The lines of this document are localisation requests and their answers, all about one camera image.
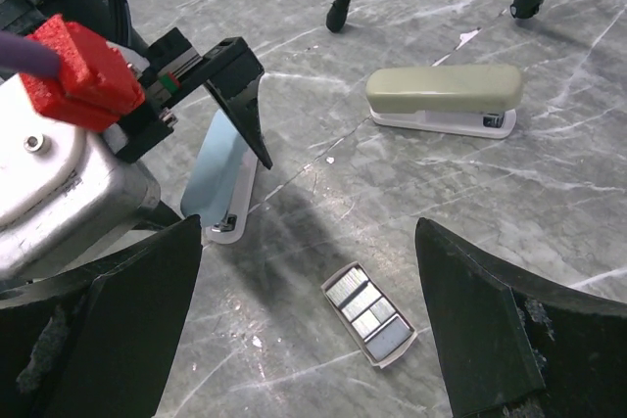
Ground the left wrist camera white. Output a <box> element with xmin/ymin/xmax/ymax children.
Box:
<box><xmin>0</xmin><ymin>14</ymin><xmax>163</xmax><ymax>282</ymax></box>

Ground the light blue stapler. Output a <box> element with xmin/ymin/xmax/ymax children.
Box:
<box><xmin>180</xmin><ymin>111</ymin><xmax>258</xmax><ymax>245</ymax></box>

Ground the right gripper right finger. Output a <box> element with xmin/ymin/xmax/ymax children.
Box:
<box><xmin>415</xmin><ymin>218</ymin><xmax>626</xmax><ymax>417</ymax></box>

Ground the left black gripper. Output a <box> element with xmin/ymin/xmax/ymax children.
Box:
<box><xmin>117</xmin><ymin>27</ymin><xmax>273</xmax><ymax>169</ymax></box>

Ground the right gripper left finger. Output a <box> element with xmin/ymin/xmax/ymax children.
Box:
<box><xmin>1</xmin><ymin>215</ymin><xmax>202</xmax><ymax>417</ymax></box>

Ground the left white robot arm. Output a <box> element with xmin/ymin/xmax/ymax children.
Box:
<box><xmin>1</xmin><ymin>0</ymin><xmax>272</xmax><ymax>168</ymax></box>

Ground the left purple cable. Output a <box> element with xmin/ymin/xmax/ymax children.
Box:
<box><xmin>0</xmin><ymin>28</ymin><xmax>63</xmax><ymax>79</ymax></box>

